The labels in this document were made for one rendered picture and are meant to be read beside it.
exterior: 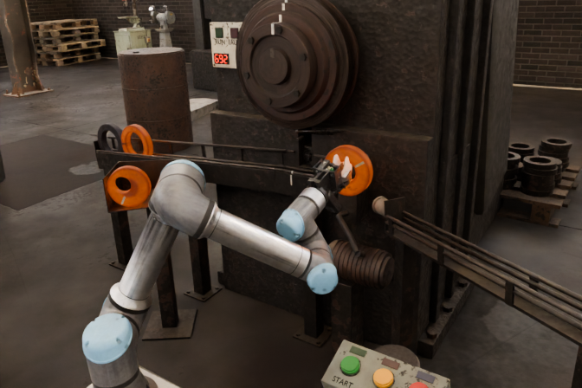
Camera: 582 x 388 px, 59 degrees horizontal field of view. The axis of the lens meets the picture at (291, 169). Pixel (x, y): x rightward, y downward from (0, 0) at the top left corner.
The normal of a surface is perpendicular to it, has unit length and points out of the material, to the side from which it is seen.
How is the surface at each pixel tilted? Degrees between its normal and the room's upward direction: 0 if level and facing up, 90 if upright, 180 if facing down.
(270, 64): 90
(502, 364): 0
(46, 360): 0
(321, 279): 90
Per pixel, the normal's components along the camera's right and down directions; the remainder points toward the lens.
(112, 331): -0.05, -0.89
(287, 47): -0.55, 0.30
